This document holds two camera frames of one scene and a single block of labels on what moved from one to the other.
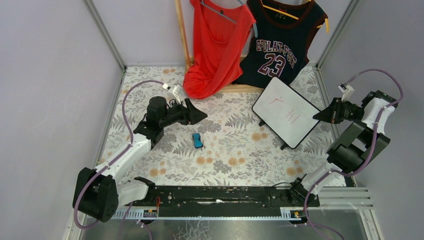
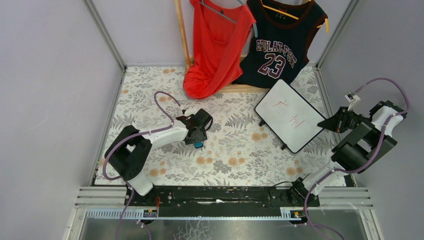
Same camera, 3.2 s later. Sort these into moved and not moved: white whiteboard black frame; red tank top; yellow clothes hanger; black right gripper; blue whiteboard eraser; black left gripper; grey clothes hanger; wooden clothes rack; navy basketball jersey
Moved: white whiteboard black frame; black left gripper; black right gripper
Not moved: grey clothes hanger; yellow clothes hanger; red tank top; blue whiteboard eraser; navy basketball jersey; wooden clothes rack
